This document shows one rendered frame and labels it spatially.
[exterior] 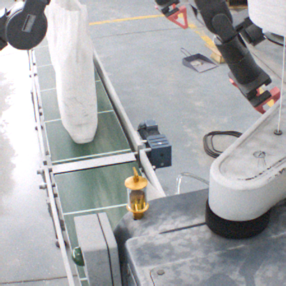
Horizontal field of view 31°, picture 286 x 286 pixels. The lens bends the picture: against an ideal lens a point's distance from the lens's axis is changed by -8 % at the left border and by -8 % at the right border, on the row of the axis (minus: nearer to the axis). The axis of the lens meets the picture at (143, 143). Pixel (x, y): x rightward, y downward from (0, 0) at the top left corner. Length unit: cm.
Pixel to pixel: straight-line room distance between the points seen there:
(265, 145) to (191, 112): 309
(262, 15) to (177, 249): 36
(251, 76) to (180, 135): 248
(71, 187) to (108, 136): 46
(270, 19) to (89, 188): 177
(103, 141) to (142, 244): 210
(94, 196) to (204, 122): 148
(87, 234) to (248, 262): 21
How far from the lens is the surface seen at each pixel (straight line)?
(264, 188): 64
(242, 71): 105
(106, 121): 293
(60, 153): 270
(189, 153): 334
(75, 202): 236
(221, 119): 372
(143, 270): 64
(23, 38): 90
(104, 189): 241
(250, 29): 103
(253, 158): 68
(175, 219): 70
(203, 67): 451
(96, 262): 70
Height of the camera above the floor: 178
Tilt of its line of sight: 31 degrees down
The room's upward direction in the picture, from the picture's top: 3 degrees counter-clockwise
